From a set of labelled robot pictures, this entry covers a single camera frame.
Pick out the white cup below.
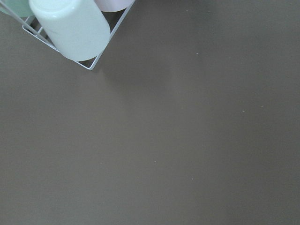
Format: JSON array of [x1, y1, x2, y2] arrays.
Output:
[[29, 0, 110, 61]]

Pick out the pink cup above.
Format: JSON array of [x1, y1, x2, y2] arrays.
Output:
[[94, 0, 134, 12]]

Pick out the pale green cup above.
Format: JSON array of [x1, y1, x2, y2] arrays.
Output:
[[2, 0, 34, 17]]

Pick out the white wire cup rack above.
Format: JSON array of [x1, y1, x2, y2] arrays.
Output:
[[0, 0, 136, 71]]

